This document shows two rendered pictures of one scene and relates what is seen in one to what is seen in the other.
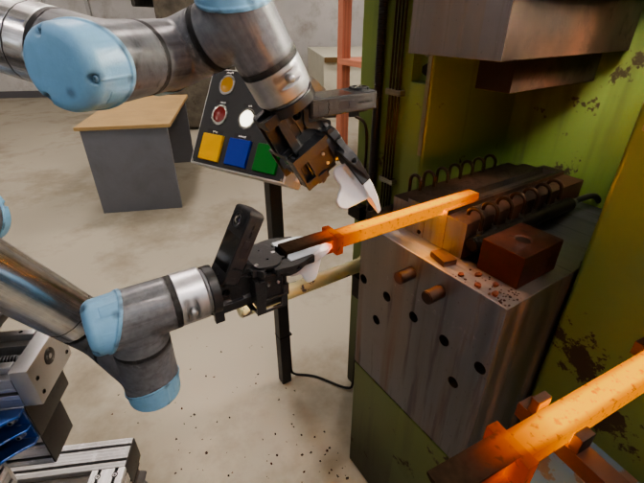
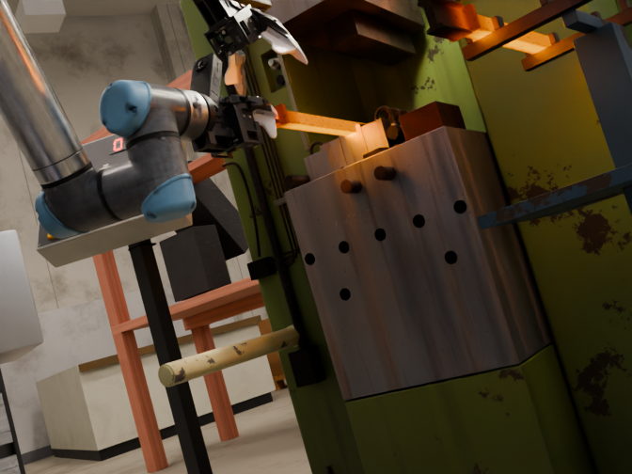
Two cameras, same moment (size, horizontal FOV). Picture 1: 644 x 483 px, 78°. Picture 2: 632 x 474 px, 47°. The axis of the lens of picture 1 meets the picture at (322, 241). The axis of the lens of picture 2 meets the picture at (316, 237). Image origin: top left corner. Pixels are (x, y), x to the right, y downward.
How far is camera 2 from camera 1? 1.02 m
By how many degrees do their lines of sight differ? 43
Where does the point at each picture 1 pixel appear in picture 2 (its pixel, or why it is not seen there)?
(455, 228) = (372, 131)
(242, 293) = (223, 125)
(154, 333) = (172, 110)
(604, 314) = (524, 142)
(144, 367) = (170, 141)
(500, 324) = (448, 143)
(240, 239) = (211, 69)
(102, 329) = (136, 86)
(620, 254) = (498, 88)
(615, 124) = (453, 86)
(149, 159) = not seen: outside the picture
